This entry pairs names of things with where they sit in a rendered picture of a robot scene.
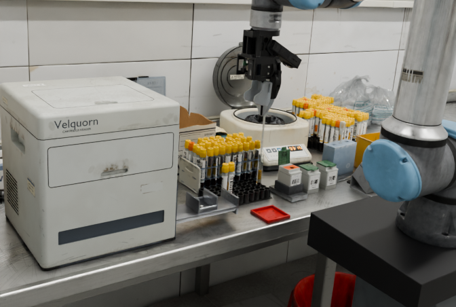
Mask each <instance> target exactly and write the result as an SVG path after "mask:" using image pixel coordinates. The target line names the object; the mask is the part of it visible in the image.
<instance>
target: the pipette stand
mask: <svg viewBox="0 0 456 307"><path fill-rule="evenodd" d="M339 142H340V141H334V142H331V143H326V144H324V149H323V154H322V161H323V160H328V161H330V162H333V163H335V164H336V165H337V167H336V168H338V174H337V182H338V181H342V180H345V179H348V178H351V175H352V174H353V173H354V172H353V169H354V160H355V154H356V145H357V143H356V142H354V141H350V140H348V139H343V140H342V141H341V143H339Z"/></svg>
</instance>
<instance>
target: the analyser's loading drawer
mask: <svg viewBox="0 0 456 307"><path fill-rule="evenodd" d="M239 201H240V198H239V197H237V196H236V195H234V194H232V193H231V192H229V191H228V190H226V189H225V188H221V196H217V195H215V194H213V193H212V192H211V191H209V190H208V189H206V188H204V193H203V196H201V197H197V198H196V197H195V196H193V195H191V194H190V193H189V192H186V203H185V204H179V205H177V210H176V224H178V223H183V222H186V221H192V220H195V219H201V218H205V217H209V216H213V215H218V214H222V213H228V212H231V211H232V212H233V213H235V214H238V210H239ZM200 205H202V206H203V207H202V208H201V207H200Z"/></svg>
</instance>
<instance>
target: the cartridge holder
mask: <svg viewBox="0 0 456 307"><path fill-rule="evenodd" d="M269 188H270V191H271V192H273V193H275V194H277V195H279V196H281V197H283V198H285V199H287V200H288V201H290V202H296V201H298V200H304V199H306V198H307V194H306V193H305V192H303V184H302V183H301V184H298V185H293V186H290V187H289V186H287V185H285V184H283V183H281V182H279V181H278V180H275V185H270V186H269Z"/></svg>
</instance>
